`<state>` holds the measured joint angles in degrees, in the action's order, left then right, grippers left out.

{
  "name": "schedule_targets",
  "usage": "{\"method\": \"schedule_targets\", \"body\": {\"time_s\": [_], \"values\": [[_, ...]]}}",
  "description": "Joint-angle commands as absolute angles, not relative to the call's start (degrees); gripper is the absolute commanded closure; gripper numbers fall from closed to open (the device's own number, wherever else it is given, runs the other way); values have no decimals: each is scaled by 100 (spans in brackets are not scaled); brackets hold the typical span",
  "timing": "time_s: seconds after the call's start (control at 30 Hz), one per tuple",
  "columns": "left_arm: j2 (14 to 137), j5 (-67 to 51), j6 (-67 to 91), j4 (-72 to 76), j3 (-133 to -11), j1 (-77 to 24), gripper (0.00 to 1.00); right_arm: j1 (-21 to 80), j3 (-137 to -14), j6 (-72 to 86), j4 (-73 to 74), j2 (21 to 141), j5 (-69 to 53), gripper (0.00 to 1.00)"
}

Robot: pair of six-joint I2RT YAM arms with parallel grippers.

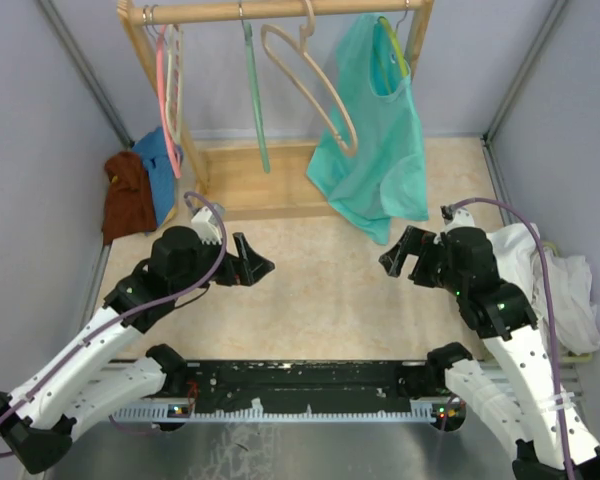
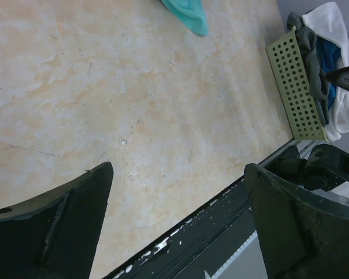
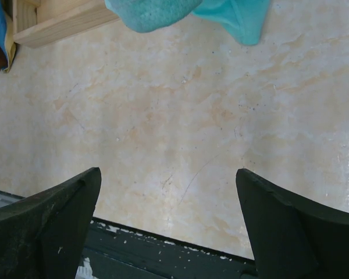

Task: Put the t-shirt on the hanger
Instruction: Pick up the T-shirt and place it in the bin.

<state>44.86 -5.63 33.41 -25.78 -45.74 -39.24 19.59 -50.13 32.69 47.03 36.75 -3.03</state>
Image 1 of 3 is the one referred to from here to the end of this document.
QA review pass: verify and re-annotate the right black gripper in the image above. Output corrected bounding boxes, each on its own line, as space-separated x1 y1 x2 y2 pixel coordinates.
379 224 466 295

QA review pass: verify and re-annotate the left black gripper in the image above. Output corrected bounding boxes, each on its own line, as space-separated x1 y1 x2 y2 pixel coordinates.
172 232 275 297

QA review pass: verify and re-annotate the white t-shirt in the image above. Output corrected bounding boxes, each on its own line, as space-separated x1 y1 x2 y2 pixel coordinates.
487 223 600 354

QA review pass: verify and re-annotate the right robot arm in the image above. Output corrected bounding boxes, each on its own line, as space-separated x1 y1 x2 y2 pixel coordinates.
379 225 600 479

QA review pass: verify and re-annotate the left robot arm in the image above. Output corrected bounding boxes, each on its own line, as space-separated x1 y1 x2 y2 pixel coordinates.
0 226 275 475

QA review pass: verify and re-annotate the teal t-shirt on hanger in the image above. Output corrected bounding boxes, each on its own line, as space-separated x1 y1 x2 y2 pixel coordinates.
307 14 429 245

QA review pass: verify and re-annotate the pink plastic hanger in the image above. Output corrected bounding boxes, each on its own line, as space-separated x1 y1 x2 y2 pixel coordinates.
156 24 183 179

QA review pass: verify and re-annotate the yellow-green hanger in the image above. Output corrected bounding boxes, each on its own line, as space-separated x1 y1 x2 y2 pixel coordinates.
378 1 410 78

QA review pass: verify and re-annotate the beige wooden hanger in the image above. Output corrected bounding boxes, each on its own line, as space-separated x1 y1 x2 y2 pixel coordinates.
260 0 359 159

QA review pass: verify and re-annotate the green plastic hanger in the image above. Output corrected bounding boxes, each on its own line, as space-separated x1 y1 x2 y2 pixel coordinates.
238 1 271 174

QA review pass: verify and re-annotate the cream plastic hanger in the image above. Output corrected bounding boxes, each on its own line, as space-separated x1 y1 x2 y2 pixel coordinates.
165 24 184 144

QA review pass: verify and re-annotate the wooden clothes rack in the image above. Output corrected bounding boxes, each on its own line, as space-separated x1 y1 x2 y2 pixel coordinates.
117 1 433 220

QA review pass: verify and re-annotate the blue cloth by rack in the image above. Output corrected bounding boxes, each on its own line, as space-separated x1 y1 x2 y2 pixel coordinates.
131 127 177 227

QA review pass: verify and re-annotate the brown cloth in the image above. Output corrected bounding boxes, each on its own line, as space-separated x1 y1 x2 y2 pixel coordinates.
102 151 157 245

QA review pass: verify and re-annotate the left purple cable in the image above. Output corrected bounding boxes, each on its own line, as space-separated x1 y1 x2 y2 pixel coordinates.
0 190 228 460

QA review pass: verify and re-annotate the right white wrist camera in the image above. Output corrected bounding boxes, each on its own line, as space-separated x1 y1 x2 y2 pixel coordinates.
441 205 476 233

